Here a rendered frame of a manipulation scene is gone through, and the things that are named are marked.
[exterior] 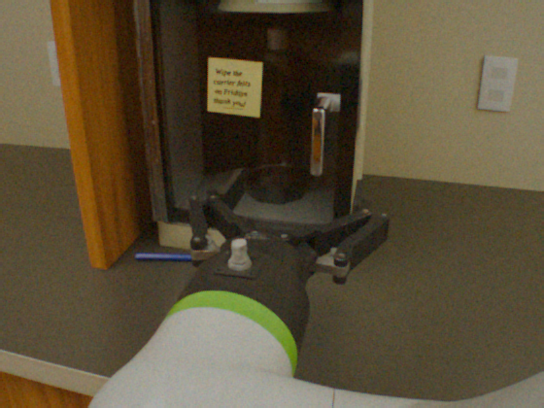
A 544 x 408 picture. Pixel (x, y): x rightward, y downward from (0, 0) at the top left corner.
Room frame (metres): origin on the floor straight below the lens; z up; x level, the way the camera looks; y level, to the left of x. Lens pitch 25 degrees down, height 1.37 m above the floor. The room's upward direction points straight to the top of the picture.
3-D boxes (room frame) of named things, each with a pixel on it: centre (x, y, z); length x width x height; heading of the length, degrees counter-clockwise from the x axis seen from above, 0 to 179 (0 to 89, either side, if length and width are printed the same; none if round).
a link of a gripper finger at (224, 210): (0.42, 0.04, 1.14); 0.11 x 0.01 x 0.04; 29
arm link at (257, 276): (0.28, 0.02, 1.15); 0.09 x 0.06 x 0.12; 77
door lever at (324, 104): (0.62, -0.06, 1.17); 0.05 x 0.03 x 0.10; 166
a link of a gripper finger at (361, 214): (0.40, -0.05, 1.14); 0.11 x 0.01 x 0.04; 126
